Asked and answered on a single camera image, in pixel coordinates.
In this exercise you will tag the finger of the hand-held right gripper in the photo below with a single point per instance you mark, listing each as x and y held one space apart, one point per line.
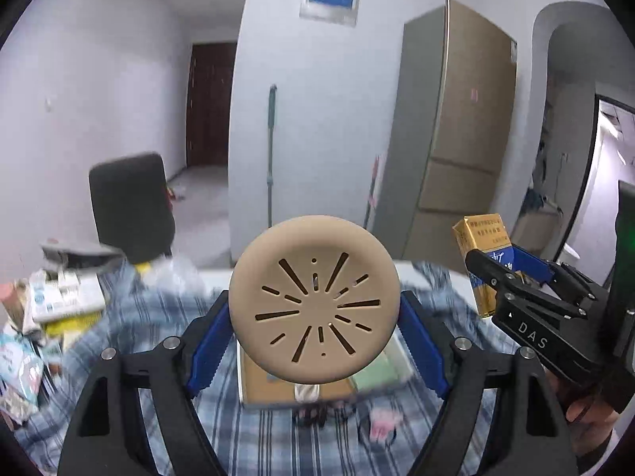
531 263
488 267

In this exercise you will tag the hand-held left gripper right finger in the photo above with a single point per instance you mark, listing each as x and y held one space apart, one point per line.
421 342

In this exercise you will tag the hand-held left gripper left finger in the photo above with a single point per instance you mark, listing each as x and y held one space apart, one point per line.
206 357

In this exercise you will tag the yellow cigarette packet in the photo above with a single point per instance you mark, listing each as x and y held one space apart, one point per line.
483 243

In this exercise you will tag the green card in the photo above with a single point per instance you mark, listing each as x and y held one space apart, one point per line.
382 372

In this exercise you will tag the cardboard box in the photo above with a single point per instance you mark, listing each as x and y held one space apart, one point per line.
278 386

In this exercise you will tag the beige round slotted disc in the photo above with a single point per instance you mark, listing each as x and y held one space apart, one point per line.
312 297

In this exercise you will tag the person's right hand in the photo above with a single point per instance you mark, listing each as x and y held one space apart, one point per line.
590 409

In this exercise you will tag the clear plastic bag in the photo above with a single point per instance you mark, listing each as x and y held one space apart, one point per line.
173 272

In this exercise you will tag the small pink cloth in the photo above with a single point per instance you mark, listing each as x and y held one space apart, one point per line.
383 424

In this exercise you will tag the blue plaid cloth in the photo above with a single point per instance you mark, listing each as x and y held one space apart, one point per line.
297 446

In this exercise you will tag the gold refrigerator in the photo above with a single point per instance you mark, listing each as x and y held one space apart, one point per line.
446 134

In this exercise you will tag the pile of papers and packets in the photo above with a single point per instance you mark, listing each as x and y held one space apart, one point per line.
54 302

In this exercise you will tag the grey flat box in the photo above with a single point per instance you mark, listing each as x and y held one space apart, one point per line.
79 253

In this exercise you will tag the black chair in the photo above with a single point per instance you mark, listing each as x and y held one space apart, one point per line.
129 208

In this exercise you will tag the dark wooden door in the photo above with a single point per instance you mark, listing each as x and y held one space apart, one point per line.
211 104

